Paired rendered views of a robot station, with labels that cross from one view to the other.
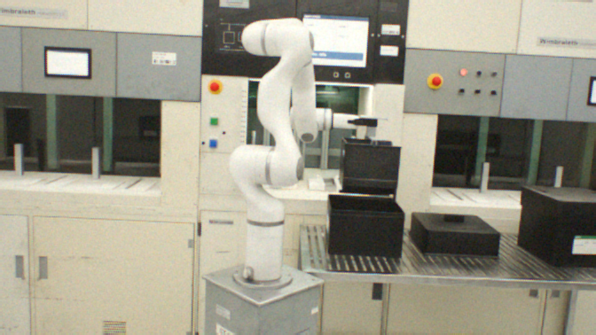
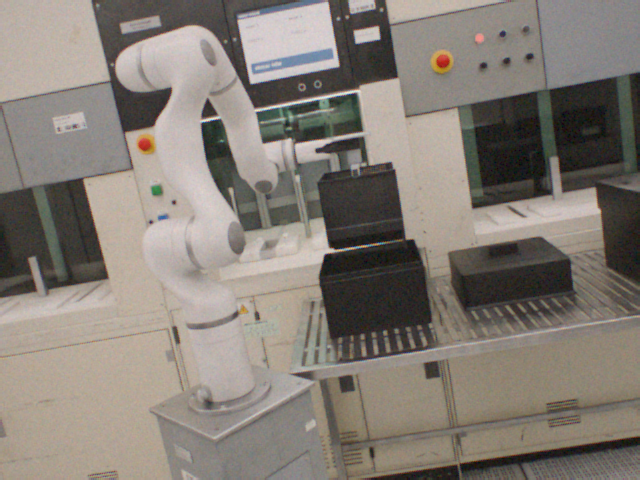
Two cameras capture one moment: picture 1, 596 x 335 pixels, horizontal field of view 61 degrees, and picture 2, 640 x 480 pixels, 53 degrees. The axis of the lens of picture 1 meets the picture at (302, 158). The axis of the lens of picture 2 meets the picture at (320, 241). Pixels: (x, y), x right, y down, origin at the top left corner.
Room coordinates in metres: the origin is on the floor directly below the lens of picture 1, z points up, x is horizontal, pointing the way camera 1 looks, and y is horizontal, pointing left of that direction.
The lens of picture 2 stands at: (0.20, -0.31, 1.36)
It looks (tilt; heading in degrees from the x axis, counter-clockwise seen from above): 11 degrees down; 6
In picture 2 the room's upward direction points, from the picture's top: 11 degrees counter-clockwise
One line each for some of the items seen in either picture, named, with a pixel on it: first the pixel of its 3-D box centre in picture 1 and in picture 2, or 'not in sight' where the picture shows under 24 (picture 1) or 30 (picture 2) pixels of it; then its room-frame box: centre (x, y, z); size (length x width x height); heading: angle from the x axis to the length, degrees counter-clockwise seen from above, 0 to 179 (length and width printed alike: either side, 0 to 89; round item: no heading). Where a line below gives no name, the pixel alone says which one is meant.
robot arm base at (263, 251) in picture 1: (264, 249); (222, 357); (1.57, 0.11, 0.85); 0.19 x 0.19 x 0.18
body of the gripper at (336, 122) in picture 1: (343, 120); (312, 150); (1.97, -0.15, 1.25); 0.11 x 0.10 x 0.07; 90
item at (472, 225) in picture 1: (452, 229); (505, 266); (2.02, -0.63, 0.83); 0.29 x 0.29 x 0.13; 1
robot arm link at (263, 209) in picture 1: (257, 183); (188, 269); (1.58, 0.14, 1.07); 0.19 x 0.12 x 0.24; 73
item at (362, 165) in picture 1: (368, 157); (360, 192); (1.97, -0.26, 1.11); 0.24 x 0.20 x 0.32; 0
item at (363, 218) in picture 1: (362, 223); (374, 286); (1.97, -0.25, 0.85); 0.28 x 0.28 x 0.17; 0
